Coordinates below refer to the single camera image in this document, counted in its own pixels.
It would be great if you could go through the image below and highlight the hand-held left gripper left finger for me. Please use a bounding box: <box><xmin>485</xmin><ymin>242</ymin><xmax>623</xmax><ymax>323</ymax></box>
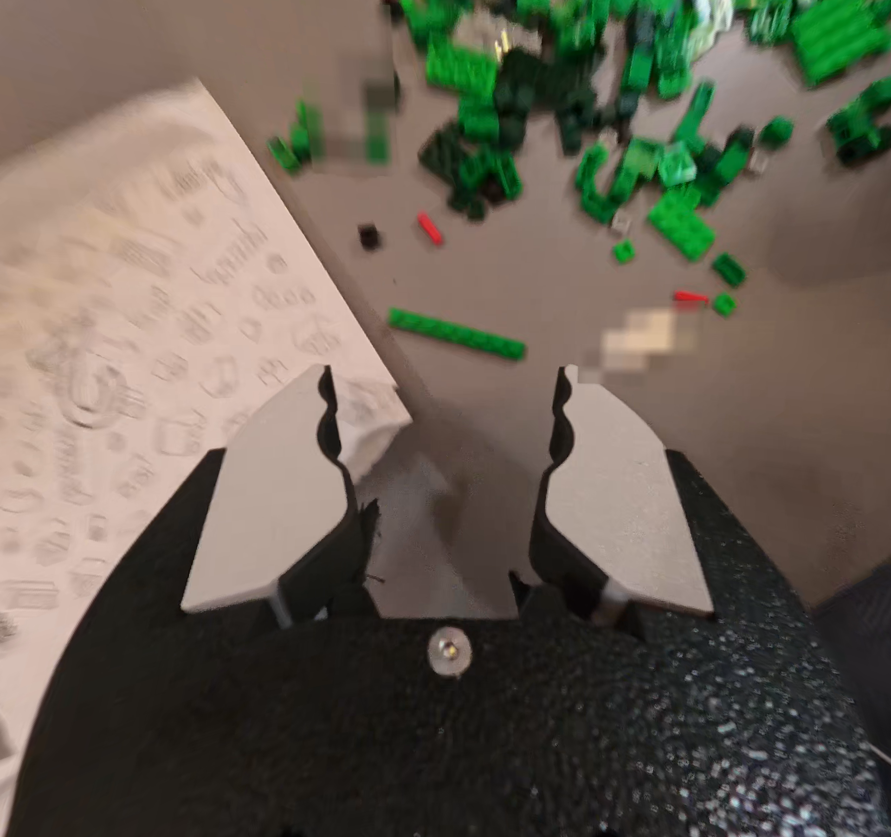
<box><xmin>181</xmin><ymin>363</ymin><xmax>380</xmax><ymax>628</ymax></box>

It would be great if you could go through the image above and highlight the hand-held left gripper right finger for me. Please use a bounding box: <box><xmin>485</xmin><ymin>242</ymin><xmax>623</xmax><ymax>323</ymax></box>
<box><xmin>529</xmin><ymin>363</ymin><xmax>716</xmax><ymax>625</ymax></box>

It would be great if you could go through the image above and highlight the grey desk with white edge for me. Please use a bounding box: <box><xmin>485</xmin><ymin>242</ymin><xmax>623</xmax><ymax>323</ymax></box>
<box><xmin>0</xmin><ymin>0</ymin><xmax>891</xmax><ymax>615</ymax></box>

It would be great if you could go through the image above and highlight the long green toy plate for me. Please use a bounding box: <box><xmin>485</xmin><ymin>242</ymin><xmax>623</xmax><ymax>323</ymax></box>
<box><xmin>387</xmin><ymin>306</ymin><xmax>528</xmax><ymax>362</ymax></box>

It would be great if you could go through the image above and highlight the white printed paper sheet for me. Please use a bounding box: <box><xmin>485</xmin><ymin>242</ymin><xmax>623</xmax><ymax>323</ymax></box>
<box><xmin>0</xmin><ymin>78</ymin><xmax>413</xmax><ymax>768</ymax></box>

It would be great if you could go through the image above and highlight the pile of green toy bricks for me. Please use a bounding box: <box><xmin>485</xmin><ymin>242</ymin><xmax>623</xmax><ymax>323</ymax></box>
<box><xmin>268</xmin><ymin>0</ymin><xmax>891</xmax><ymax>263</ymax></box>

